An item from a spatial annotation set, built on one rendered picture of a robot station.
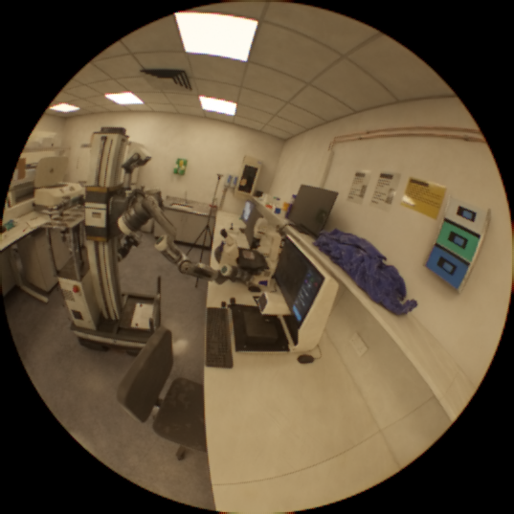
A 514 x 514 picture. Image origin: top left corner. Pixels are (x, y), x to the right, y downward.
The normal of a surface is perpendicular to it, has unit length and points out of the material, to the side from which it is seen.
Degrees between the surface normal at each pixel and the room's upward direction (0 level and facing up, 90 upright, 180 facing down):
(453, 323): 90
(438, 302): 90
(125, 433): 0
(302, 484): 0
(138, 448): 0
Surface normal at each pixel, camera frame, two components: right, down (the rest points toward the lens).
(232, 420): 0.29, -0.88
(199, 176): 0.18, 0.44
